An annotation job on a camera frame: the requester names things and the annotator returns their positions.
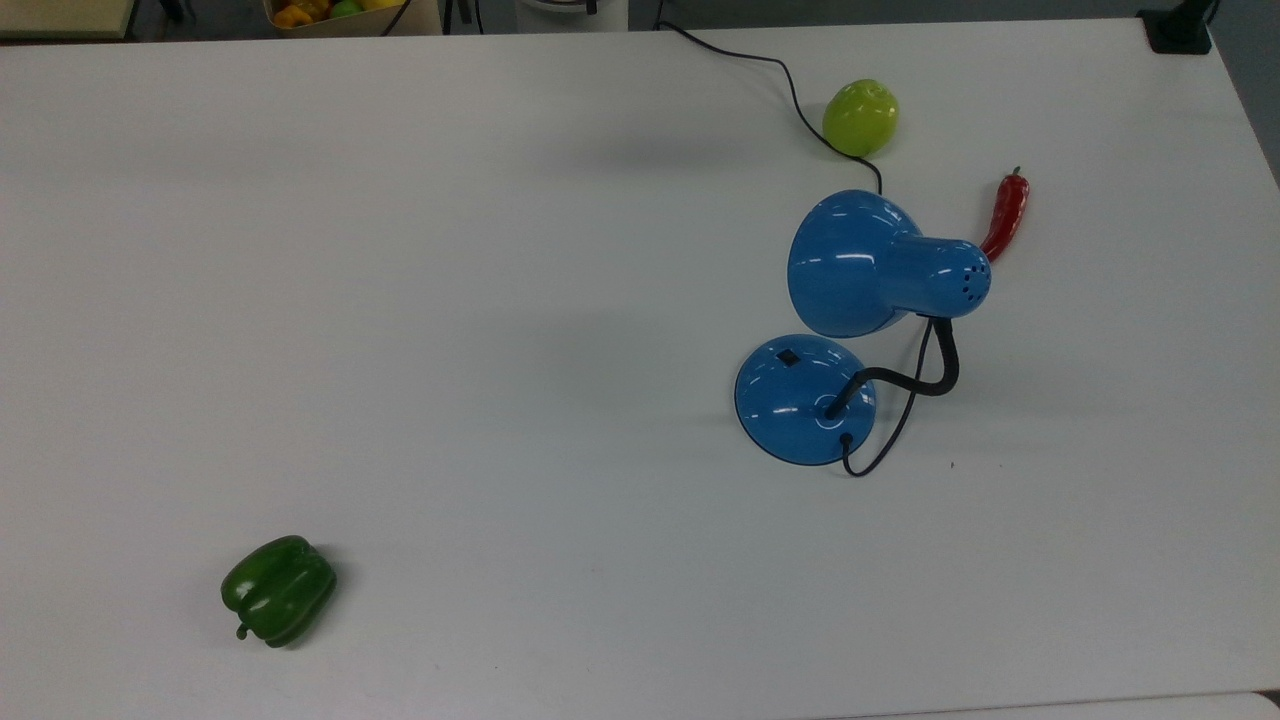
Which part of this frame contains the black table clamp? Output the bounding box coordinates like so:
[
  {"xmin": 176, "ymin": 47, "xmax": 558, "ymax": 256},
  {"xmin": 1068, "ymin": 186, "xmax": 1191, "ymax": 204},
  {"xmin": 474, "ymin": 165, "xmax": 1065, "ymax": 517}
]
[{"xmin": 1138, "ymin": 0, "xmax": 1217, "ymax": 55}]

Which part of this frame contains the dark lamp power cable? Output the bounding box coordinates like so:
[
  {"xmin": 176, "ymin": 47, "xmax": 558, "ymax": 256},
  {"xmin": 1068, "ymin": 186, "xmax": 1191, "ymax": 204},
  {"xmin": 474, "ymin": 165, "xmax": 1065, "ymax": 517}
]
[{"xmin": 655, "ymin": 19, "xmax": 937, "ymax": 479}]

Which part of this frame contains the blue desk lamp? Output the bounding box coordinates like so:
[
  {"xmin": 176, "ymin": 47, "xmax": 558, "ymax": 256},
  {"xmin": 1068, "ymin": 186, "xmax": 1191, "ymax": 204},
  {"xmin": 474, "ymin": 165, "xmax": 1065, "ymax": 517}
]
[{"xmin": 734, "ymin": 189, "xmax": 993, "ymax": 467}]

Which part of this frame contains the red chili pepper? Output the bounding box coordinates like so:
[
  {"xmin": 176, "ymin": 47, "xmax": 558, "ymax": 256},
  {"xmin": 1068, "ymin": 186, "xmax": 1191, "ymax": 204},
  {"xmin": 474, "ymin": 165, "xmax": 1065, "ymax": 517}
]
[{"xmin": 980, "ymin": 166, "xmax": 1031, "ymax": 264}]

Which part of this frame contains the beige table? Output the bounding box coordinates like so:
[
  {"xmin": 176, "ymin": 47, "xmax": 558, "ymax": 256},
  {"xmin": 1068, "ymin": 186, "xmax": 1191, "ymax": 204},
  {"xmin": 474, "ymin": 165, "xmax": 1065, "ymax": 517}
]
[{"xmin": 0, "ymin": 0, "xmax": 138, "ymax": 42}]

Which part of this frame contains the green apple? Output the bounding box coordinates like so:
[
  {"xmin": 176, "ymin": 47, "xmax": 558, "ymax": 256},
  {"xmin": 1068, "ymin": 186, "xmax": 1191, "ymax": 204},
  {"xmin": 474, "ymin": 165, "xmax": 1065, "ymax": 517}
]
[{"xmin": 821, "ymin": 79, "xmax": 900, "ymax": 159}]

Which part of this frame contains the green bell pepper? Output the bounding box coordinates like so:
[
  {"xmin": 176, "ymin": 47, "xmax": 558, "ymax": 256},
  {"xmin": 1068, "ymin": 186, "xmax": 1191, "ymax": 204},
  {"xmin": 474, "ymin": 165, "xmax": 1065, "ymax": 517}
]
[{"xmin": 220, "ymin": 535, "xmax": 339, "ymax": 650}]

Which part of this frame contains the cardboard box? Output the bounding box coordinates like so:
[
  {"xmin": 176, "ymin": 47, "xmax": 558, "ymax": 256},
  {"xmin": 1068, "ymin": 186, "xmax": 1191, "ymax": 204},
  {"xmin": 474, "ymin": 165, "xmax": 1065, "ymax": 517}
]
[{"xmin": 263, "ymin": 0, "xmax": 443, "ymax": 39}]

